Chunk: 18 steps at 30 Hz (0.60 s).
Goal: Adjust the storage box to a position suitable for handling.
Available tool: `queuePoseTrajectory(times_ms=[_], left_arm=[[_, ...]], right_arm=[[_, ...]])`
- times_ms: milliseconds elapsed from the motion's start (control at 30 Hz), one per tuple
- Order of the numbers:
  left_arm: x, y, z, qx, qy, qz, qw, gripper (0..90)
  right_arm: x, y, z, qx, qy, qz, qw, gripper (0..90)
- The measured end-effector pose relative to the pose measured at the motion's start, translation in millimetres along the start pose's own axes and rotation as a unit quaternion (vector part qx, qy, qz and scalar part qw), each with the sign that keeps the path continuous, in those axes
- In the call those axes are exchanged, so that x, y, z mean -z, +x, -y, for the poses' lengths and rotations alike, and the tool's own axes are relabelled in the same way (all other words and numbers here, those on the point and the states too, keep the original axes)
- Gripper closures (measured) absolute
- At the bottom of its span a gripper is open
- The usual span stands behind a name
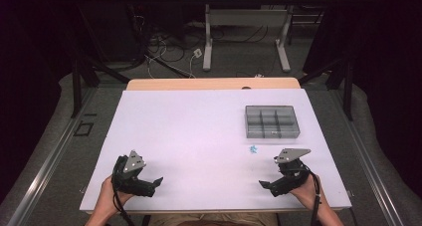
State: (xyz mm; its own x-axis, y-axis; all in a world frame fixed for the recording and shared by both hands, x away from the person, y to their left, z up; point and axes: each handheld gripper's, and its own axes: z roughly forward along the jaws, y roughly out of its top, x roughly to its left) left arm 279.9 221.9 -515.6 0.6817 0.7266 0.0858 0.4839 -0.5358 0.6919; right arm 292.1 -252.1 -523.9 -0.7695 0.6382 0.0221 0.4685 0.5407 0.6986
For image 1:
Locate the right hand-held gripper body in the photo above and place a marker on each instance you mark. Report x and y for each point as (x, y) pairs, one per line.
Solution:
(293, 176)

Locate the aluminium floor rail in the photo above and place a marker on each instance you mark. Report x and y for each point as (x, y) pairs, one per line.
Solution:
(49, 159)
(368, 159)

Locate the white power plug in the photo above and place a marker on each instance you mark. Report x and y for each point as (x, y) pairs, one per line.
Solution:
(197, 52)

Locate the clear plastic compartment box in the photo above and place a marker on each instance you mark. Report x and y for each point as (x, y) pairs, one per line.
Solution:
(272, 121)

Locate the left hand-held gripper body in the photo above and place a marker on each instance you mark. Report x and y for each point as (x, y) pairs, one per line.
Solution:
(127, 181)

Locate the black metal stand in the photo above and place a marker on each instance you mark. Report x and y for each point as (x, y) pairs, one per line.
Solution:
(346, 86)
(77, 86)

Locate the person's right hand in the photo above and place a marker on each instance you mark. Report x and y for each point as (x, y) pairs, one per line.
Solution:
(305, 194)

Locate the person's left hand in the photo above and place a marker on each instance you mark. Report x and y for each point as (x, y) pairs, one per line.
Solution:
(108, 196)

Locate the white desk with grey legs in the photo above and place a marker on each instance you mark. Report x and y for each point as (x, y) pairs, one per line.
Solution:
(245, 18)

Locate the small blue plastic piece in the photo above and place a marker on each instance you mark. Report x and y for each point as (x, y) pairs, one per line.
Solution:
(253, 149)

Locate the person's khaki shorts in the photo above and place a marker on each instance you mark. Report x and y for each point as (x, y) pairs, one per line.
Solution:
(212, 219)

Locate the dark curtain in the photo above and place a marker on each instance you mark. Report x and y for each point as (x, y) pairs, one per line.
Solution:
(26, 86)
(388, 70)

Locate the white table mat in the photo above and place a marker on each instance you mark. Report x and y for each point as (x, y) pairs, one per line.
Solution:
(199, 136)

